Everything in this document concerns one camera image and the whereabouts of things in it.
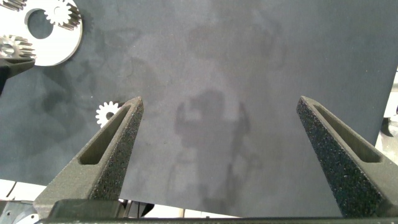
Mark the dark mat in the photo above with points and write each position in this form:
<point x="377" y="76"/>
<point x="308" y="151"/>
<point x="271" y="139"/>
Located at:
<point x="217" y="62"/>

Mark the large steel gear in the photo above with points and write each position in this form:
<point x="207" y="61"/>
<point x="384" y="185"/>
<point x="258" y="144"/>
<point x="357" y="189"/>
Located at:
<point x="101" y="115"/>

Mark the round white plate with pins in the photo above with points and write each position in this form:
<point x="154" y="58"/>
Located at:
<point x="59" y="43"/>

